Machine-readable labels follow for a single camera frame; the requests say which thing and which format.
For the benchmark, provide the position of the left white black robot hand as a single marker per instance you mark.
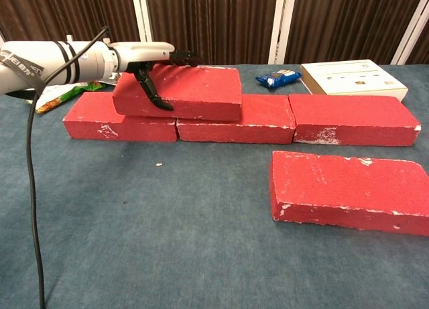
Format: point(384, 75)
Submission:
point(144, 54)

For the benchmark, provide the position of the red brick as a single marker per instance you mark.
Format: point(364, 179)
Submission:
point(352, 118)
point(335, 188)
point(234, 133)
point(201, 91)
point(134, 133)

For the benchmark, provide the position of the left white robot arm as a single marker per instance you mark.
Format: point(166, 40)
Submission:
point(50, 64)

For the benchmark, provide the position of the green white snack bag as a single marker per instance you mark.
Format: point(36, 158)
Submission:
point(60, 99)

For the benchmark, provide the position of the blue cookie packet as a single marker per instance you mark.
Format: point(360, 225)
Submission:
point(276, 78)

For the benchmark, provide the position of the white flat box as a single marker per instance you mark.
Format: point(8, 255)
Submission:
point(352, 77)

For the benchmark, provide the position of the white partition frame post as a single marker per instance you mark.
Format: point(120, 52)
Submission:
point(281, 24)
point(410, 31)
point(142, 14)

